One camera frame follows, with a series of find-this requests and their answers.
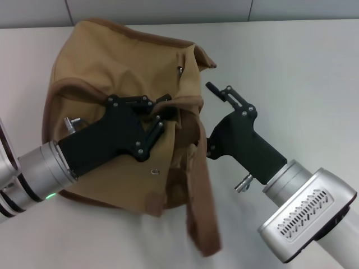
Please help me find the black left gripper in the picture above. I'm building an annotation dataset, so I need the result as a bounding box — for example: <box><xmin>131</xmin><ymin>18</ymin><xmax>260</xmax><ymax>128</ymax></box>
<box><xmin>57</xmin><ymin>93</ymin><xmax>173</xmax><ymax>180</ymax></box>

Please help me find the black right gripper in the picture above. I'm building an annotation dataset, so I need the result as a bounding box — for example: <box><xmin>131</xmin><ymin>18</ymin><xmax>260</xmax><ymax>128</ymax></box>
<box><xmin>205</xmin><ymin>81</ymin><xmax>288</xmax><ymax>186</ymax></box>

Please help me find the khaki canvas food bag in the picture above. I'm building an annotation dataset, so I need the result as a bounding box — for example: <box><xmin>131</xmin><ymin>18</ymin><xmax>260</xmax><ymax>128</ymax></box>
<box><xmin>41</xmin><ymin>17</ymin><xmax>223</xmax><ymax>258</ymax></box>

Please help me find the silver right wrist connector plug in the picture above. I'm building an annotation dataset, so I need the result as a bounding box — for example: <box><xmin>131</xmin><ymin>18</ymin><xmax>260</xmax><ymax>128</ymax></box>
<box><xmin>234</xmin><ymin>173</ymin><xmax>254</xmax><ymax>193</ymax></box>

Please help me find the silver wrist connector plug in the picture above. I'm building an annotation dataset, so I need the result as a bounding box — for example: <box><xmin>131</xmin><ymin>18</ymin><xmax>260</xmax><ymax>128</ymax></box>
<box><xmin>63</xmin><ymin>117</ymin><xmax>85</xmax><ymax>135</ymax></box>
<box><xmin>234</xmin><ymin>173</ymin><xmax>254</xmax><ymax>193</ymax></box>

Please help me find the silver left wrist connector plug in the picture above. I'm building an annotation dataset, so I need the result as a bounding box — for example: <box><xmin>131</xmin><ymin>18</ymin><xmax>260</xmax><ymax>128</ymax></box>
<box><xmin>63</xmin><ymin>117</ymin><xmax>85</xmax><ymax>135</ymax></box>

